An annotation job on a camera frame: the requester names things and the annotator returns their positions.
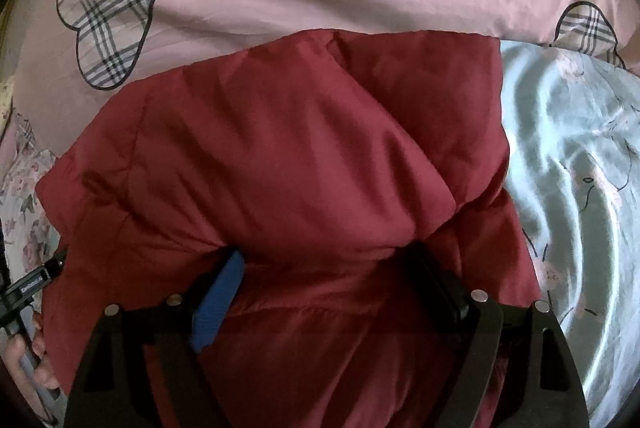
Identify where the red puffer jacket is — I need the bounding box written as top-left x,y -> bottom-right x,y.
37,30 -> 539,427

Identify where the person's left hand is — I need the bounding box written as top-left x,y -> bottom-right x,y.
2,311 -> 60,426

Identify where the white pink floral cloth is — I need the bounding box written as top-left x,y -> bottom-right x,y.
1,111 -> 58,281

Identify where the light blue floral quilt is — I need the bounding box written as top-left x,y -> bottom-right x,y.
500,41 -> 639,427

